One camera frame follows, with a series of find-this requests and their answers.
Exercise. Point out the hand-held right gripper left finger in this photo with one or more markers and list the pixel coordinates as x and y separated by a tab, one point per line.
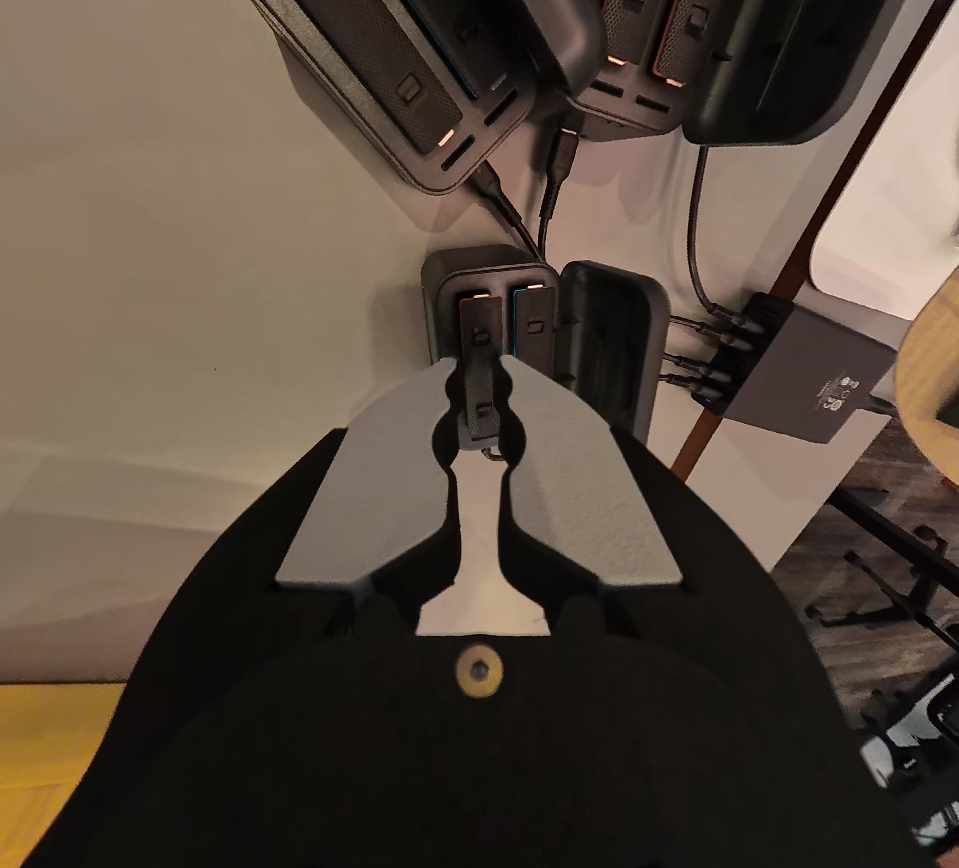
367	509

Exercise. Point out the black battery blue stripe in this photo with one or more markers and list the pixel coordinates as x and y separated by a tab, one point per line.
352	22
532	326

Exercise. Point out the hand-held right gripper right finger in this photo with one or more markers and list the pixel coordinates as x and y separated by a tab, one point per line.
600	509

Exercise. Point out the yellow plastic bin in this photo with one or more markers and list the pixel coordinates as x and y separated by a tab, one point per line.
38	718

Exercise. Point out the black charging hub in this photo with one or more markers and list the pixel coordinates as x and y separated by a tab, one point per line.
817	366

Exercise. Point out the wooden instruction board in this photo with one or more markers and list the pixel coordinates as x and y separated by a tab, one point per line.
937	389

